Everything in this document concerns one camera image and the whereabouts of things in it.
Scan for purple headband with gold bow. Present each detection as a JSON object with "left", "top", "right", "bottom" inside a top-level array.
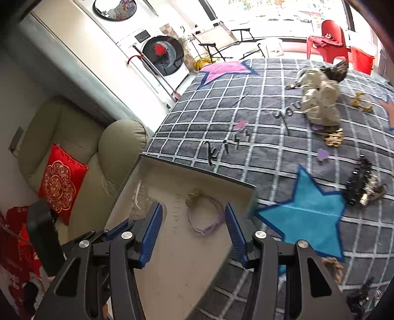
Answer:
[{"left": 185, "top": 188, "right": 224, "bottom": 236}]

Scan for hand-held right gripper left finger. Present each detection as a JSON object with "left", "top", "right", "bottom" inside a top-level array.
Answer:
[{"left": 33, "top": 202, "right": 164, "bottom": 320}]

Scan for round floral plate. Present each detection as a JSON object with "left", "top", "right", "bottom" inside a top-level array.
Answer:
[{"left": 93, "top": 0, "right": 137, "bottom": 21}]

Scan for grey checked blanket with stars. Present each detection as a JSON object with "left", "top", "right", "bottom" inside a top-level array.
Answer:
[{"left": 148, "top": 58, "right": 394, "bottom": 320}]

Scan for beige armchair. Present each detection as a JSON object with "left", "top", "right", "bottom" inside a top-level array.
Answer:
[{"left": 17, "top": 97, "right": 149, "bottom": 247}]

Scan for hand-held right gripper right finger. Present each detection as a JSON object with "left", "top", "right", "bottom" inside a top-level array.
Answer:
[{"left": 224, "top": 202, "right": 354, "bottom": 320}]

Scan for red embroidered cushion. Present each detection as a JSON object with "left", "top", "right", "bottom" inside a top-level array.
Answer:
[{"left": 37, "top": 143, "right": 89, "bottom": 226}]

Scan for black claw hair clip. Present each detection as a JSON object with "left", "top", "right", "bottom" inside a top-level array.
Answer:
[{"left": 347, "top": 277, "right": 377, "bottom": 319}]

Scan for beige cloth pouch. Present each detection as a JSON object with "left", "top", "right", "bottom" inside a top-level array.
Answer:
[{"left": 296, "top": 69, "right": 342, "bottom": 127}]

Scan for red-handled mop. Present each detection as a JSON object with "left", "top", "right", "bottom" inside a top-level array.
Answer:
[{"left": 126, "top": 46, "right": 181, "bottom": 101}]

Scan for red cloth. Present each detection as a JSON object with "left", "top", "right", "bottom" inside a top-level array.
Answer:
[{"left": 0, "top": 206, "right": 47, "bottom": 318}]

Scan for red plastic chair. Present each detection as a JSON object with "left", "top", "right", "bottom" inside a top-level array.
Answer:
[{"left": 306, "top": 20, "right": 352, "bottom": 67}]

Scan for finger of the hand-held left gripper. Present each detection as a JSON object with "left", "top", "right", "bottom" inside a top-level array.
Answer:
[{"left": 74, "top": 218, "right": 138, "bottom": 245}]

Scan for gold hair clip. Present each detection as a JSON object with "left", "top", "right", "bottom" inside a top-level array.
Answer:
[{"left": 322, "top": 127, "right": 344, "bottom": 148}]

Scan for brown braided hair tie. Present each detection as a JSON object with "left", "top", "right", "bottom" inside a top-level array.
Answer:
[{"left": 322, "top": 256, "right": 345, "bottom": 284}]

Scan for red plastic basket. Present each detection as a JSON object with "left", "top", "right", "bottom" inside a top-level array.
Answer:
[{"left": 351, "top": 46, "right": 377, "bottom": 75}]

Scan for yellow flowers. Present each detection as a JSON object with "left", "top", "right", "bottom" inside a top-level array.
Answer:
[{"left": 192, "top": 55, "right": 213, "bottom": 73}]

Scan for folding chair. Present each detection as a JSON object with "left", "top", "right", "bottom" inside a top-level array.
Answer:
[{"left": 192, "top": 20, "right": 239, "bottom": 61}]

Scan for dark patterned cloth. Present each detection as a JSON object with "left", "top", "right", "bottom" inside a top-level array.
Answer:
[{"left": 320, "top": 60, "right": 349, "bottom": 82}]

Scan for black beaded headbands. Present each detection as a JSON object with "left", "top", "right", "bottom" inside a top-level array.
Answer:
[{"left": 343, "top": 155, "right": 374, "bottom": 205}]

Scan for gold chain bracelet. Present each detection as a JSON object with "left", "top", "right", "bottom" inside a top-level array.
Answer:
[{"left": 352, "top": 91, "right": 374, "bottom": 113}]

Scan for white jewelry box green rim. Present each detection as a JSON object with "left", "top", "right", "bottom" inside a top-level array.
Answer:
[{"left": 103, "top": 154, "right": 257, "bottom": 320}]

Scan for white washing machine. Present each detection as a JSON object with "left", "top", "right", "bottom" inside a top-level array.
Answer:
[{"left": 117, "top": 29, "right": 192, "bottom": 102}]

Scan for black frame table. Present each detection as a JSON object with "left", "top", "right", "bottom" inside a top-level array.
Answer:
[{"left": 231, "top": 28, "right": 267, "bottom": 59}]

